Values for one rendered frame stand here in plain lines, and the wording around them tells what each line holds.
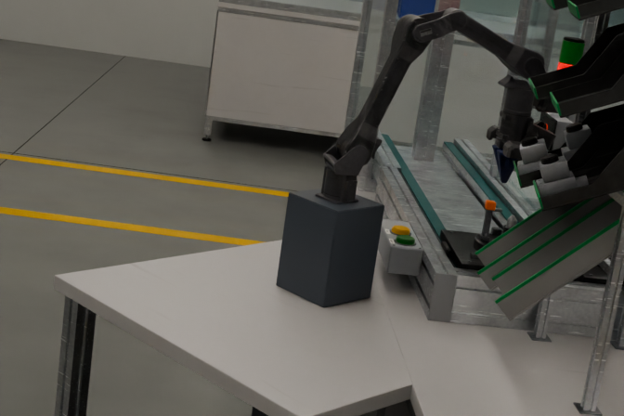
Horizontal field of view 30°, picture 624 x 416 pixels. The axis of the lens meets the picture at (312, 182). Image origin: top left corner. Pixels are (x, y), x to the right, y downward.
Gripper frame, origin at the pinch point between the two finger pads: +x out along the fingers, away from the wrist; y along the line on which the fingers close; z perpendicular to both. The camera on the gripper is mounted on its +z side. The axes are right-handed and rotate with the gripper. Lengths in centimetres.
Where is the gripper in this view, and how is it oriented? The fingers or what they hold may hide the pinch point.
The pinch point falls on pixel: (506, 166)
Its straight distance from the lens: 245.5
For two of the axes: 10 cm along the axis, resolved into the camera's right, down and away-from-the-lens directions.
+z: 9.9, 1.1, 1.2
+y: -0.9, -2.6, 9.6
